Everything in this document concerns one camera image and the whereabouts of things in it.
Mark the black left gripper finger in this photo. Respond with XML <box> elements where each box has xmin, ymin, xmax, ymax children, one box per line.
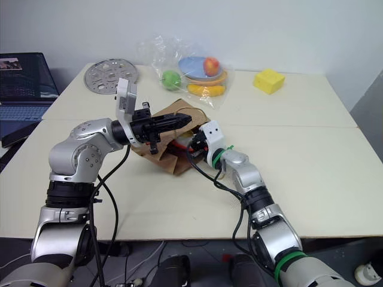
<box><xmin>156</xmin><ymin>120</ymin><xmax>192</xmax><ymax>133</ymax></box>
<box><xmin>157</xmin><ymin>113</ymin><xmax>193</xmax><ymax>124</ymax></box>

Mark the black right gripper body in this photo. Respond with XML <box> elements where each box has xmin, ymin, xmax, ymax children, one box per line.
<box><xmin>186</xmin><ymin>130</ymin><xmax>210</xmax><ymax>158</ymax></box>

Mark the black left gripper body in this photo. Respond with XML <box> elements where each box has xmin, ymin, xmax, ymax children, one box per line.
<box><xmin>130</xmin><ymin>102</ymin><xmax>162</xmax><ymax>155</ymax></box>

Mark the brown paper bag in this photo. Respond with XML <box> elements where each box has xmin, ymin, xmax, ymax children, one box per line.
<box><xmin>130</xmin><ymin>98</ymin><xmax>211</xmax><ymax>177</ymax></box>

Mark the clear plastic bag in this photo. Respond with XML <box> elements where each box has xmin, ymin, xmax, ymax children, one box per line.
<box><xmin>135</xmin><ymin>35</ymin><xmax>238</xmax><ymax>112</ymax></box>

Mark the yellow cheese plush toy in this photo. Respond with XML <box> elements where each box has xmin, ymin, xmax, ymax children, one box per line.
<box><xmin>253</xmin><ymin>68</ymin><xmax>286</xmax><ymax>96</ymax></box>

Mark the green toy apple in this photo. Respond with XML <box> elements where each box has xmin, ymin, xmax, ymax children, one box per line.
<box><xmin>161</xmin><ymin>69</ymin><xmax>183</xmax><ymax>91</ymax></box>

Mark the blue plate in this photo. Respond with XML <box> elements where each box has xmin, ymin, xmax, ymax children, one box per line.
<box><xmin>178</xmin><ymin>56</ymin><xmax>224</xmax><ymax>80</ymax></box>

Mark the round perforated metal disc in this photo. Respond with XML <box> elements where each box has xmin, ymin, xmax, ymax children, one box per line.
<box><xmin>83</xmin><ymin>57</ymin><xmax>140</xmax><ymax>95</ymax></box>

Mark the orange plate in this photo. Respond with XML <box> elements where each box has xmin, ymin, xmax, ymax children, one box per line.
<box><xmin>183</xmin><ymin>69</ymin><xmax>229</xmax><ymax>87</ymax></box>

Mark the red toy apple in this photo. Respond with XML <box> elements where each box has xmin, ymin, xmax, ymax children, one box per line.
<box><xmin>203</xmin><ymin>56</ymin><xmax>221</xmax><ymax>77</ymax></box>

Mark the black floor box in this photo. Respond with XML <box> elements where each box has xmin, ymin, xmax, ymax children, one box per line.
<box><xmin>100</xmin><ymin>241</ymin><xmax>130</xmax><ymax>258</ymax></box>

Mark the dark blue laptop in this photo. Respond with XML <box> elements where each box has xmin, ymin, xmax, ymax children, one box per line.
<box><xmin>0</xmin><ymin>52</ymin><xmax>60</xmax><ymax>123</ymax></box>

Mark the dark rounded shape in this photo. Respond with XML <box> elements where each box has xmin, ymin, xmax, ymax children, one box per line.
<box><xmin>157</xmin><ymin>254</ymin><xmax>193</xmax><ymax>287</ymax></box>

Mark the white round floor object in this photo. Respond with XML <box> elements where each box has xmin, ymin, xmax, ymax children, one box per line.
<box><xmin>354</xmin><ymin>261</ymin><xmax>380</xmax><ymax>284</ymax></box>

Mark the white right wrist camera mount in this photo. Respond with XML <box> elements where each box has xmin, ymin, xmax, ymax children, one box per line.
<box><xmin>199</xmin><ymin>120</ymin><xmax>226</xmax><ymax>164</ymax></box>

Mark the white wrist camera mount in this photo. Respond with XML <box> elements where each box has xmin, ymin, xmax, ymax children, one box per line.
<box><xmin>199</xmin><ymin>120</ymin><xmax>226</xmax><ymax>164</ymax></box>
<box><xmin>114</xmin><ymin>78</ymin><xmax>142</xmax><ymax>148</ymax></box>

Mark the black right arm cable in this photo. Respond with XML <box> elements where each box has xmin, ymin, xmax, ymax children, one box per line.
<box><xmin>186</xmin><ymin>143</ymin><xmax>278</xmax><ymax>280</ymax></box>

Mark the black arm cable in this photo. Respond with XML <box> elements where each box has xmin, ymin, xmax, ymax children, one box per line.
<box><xmin>89</xmin><ymin>143</ymin><xmax>133</xmax><ymax>287</ymax></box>
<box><xmin>186</xmin><ymin>143</ymin><xmax>278</xmax><ymax>280</ymax></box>

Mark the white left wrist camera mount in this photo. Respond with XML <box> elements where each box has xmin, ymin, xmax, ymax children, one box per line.
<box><xmin>114</xmin><ymin>78</ymin><xmax>142</xmax><ymax>148</ymax></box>

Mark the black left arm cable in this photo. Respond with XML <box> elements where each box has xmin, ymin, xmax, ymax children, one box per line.
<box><xmin>89</xmin><ymin>143</ymin><xmax>133</xmax><ymax>287</ymax></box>

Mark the white floor cable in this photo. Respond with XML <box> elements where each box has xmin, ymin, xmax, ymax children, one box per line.
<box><xmin>131</xmin><ymin>240</ymin><xmax>168</xmax><ymax>280</ymax></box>

